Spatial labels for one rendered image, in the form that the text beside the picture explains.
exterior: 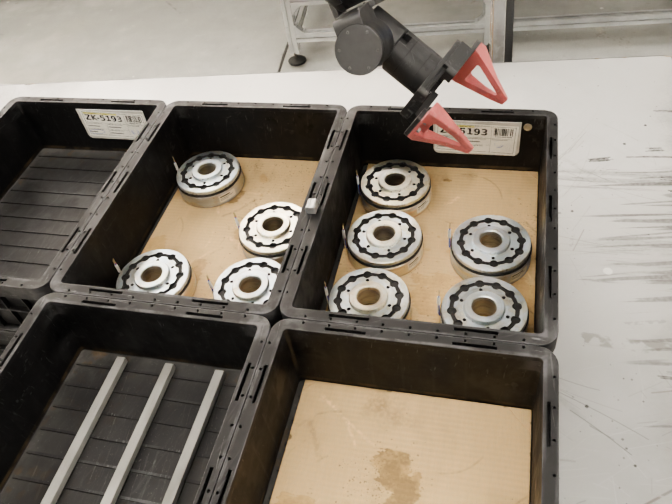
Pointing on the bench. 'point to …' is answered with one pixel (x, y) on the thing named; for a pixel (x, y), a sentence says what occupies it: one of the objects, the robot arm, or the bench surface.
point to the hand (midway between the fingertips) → (483, 121)
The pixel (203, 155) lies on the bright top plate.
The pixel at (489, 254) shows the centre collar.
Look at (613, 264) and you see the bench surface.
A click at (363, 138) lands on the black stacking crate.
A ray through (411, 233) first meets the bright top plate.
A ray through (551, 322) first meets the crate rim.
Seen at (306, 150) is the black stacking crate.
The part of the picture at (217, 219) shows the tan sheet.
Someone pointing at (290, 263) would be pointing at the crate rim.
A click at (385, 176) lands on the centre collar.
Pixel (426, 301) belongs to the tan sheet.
